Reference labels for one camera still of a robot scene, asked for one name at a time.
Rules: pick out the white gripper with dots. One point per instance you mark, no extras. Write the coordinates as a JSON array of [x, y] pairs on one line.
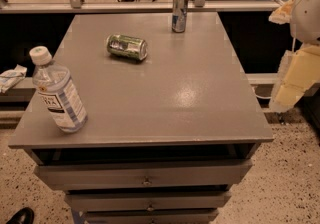
[[307, 13]]

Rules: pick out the green soda can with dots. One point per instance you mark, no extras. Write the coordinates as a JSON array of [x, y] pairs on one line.
[[127, 46]]

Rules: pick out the silver blue energy drink can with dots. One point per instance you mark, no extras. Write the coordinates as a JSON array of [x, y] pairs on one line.
[[179, 15]]

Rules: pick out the grey drawer cabinet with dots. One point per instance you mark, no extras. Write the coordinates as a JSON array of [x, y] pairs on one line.
[[188, 100]]

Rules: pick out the middle grey drawer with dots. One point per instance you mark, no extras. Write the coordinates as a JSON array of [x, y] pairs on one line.
[[148, 201]]

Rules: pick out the grey drawer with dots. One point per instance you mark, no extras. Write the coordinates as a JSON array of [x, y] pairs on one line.
[[181, 216], [143, 175], [148, 201]]

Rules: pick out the top grey drawer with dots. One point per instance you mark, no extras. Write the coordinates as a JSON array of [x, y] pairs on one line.
[[143, 175]]

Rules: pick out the bottom grey drawer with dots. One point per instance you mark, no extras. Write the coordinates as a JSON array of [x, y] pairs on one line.
[[181, 216]]

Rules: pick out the clear plastic water bottle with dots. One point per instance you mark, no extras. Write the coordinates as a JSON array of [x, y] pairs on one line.
[[57, 90]]

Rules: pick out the white plastic packet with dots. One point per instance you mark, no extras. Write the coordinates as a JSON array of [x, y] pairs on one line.
[[11, 77]]

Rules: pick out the black shoe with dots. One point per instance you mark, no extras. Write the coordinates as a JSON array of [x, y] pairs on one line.
[[23, 216]]

